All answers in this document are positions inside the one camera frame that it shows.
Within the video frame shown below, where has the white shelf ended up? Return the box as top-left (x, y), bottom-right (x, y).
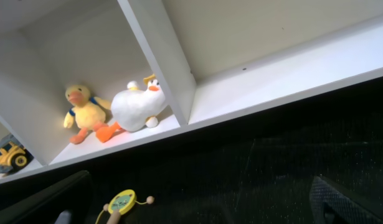
top-left (0, 0), bottom-right (383, 187)

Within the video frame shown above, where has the yellow rattle drum toy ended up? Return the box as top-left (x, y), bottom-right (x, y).
top-left (95, 189), bottom-right (156, 224)

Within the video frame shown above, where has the white plush goose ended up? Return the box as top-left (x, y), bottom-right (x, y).
top-left (95, 73), bottom-right (168, 144)

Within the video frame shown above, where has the grey and yellow toy truck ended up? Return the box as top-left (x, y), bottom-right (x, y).
top-left (0, 134), bottom-right (32, 176)

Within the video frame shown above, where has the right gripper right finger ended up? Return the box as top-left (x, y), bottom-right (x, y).
top-left (309, 175), bottom-right (383, 224)

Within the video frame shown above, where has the yellow plush duck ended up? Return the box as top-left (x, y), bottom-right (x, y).
top-left (63, 85), bottom-right (112, 145)

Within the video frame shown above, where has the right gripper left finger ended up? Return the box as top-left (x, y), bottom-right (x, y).
top-left (0, 170), bottom-right (93, 224)

